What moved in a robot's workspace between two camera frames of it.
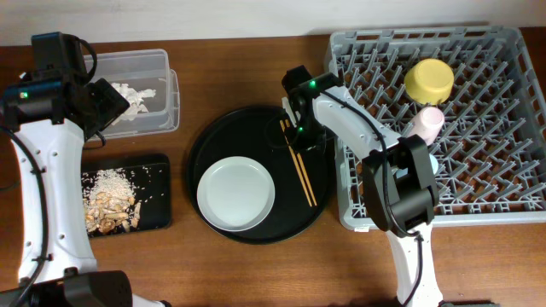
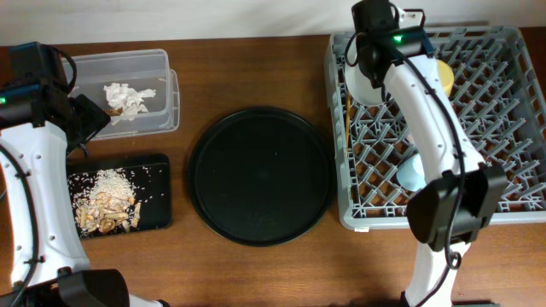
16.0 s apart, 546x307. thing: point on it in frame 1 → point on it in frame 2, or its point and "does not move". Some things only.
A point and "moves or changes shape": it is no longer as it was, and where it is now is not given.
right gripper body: (304, 139) → (371, 68)
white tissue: (136, 105) does not move
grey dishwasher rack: (490, 154) does not move
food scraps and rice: (108, 202) does not move
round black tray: (300, 177) does not move
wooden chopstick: (305, 183) moves or changes shape
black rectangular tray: (150, 174) does not move
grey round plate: (235, 193) → (360, 86)
